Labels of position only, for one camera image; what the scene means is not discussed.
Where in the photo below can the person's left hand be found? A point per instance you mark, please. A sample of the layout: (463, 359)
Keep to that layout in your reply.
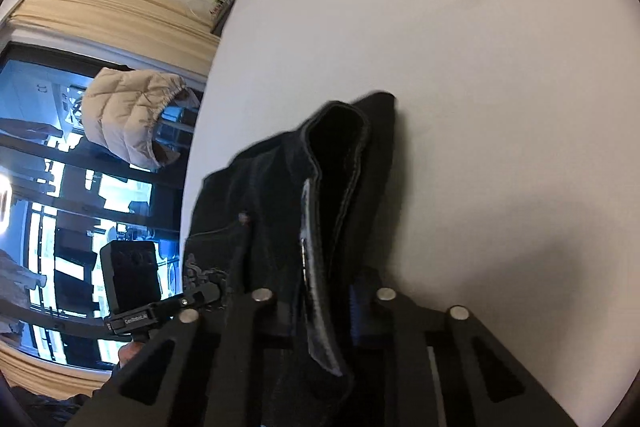
(131, 353)

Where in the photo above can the beige curtain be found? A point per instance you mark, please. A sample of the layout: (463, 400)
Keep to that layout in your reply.
(100, 17)

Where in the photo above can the beige puffer jacket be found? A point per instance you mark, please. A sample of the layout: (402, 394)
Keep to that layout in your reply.
(132, 117)

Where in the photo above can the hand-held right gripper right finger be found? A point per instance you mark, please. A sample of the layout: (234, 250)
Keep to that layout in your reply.
(361, 317)

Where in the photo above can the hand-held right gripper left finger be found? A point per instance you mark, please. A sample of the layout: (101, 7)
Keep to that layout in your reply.
(240, 357)

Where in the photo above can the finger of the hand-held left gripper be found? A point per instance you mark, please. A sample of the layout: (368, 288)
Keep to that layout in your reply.
(202, 272)

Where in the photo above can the large dark window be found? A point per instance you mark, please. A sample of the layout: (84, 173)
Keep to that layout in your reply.
(65, 207)

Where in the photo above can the black denim pants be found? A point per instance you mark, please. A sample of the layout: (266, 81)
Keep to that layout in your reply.
(300, 217)

